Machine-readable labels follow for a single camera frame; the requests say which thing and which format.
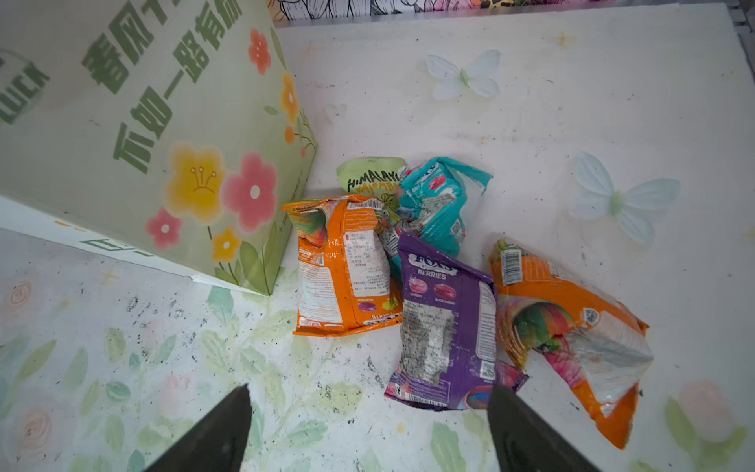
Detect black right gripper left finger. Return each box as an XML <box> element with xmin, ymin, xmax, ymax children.
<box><xmin>147</xmin><ymin>385</ymin><xmax>253</xmax><ymax>472</ymax></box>

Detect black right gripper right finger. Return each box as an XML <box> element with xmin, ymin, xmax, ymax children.
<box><xmin>487</xmin><ymin>385</ymin><xmax>598</xmax><ymax>471</ymax></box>

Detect white paper bag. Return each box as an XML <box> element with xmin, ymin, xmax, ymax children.
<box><xmin>1</xmin><ymin>1</ymin><xmax>318</xmax><ymax>295</ymax></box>

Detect purple Fox's berries packet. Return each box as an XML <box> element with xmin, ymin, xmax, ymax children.
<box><xmin>385</xmin><ymin>234</ymin><xmax>529</xmax><ymax>411</ymax></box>

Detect orange snack packet right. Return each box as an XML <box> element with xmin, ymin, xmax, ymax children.
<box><xmin>489</xmin><ymin>238</ymin><xmax>654</xmax><ymax>450</ymax></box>

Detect orange snack packet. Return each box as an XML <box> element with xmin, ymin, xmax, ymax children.
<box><xmin>282</xmin><ymin>195</ymin><xmax>403</xmax><ymax>337</ymax></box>
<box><xmin>489</xmin><ymin>238</ymin><xmax>654</xmax><ymax>450</ymax></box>

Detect orange snack packet left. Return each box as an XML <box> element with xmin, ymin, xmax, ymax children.
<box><xmin>282</xmin><ymin>195</ymin><xmax>403</xmax><ymax>337</ymax></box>

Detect teal snack packet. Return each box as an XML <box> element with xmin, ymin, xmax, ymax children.
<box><xmin>379</xmin><ymin>157</ymin><xmax>493</xmax><ymax>281</ymax></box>

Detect light green Himalaya packet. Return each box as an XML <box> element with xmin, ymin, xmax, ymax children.
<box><xmin>336</xmin><ymin>157</ymin><xmax>406</xmax><ymax>206</ymax></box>

